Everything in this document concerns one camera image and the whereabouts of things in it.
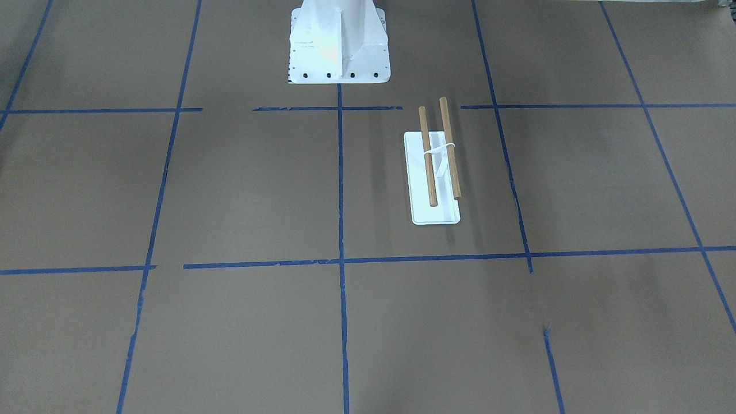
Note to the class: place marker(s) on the wooden rack rod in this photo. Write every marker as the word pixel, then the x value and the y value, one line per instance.
pixel 448 133
pixel 428 159

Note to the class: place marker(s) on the white rack base plate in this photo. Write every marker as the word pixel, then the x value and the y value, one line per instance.
pixel 447 211

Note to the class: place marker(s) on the white rack wire stand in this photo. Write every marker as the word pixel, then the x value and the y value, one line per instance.
pixel 442 152

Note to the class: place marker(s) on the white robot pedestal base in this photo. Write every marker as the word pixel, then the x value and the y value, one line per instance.
pixel 338 42

